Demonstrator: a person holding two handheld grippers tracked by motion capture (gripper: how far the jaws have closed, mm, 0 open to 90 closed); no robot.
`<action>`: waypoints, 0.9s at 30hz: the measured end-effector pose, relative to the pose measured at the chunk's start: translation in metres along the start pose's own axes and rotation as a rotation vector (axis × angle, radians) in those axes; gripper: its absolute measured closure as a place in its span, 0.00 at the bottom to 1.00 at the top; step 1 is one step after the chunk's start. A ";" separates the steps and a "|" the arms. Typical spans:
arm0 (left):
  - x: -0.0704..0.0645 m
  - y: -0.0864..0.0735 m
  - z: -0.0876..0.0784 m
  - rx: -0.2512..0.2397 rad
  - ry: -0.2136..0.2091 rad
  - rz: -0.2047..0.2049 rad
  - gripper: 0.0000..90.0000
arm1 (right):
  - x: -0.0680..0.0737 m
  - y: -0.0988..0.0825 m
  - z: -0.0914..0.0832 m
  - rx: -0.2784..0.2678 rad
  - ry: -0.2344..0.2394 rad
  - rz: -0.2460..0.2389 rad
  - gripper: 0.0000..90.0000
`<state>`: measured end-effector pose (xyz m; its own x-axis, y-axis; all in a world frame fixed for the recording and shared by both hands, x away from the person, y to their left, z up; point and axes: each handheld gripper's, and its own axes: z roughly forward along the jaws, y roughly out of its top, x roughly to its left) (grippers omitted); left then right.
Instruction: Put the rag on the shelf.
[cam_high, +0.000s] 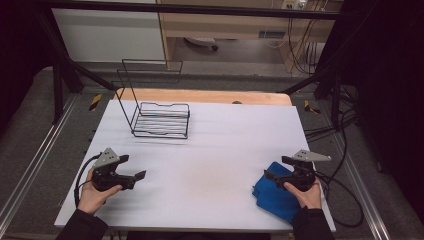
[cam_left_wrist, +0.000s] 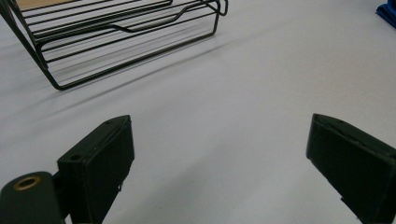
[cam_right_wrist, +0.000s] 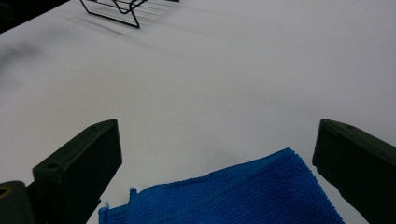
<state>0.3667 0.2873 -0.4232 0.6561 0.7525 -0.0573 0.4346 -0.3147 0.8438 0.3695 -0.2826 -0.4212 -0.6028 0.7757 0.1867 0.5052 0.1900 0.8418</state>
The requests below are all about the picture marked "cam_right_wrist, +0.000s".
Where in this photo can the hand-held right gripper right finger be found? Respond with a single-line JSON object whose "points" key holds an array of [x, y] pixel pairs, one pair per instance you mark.
{"points": [[358, 165]]}

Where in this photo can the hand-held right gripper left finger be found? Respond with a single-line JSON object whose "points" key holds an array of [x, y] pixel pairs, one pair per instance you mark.
{"points": [[77, 168]]}

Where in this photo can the blue microfiber cloth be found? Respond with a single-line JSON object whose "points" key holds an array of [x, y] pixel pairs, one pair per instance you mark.
{"points": [[224, 194]]}

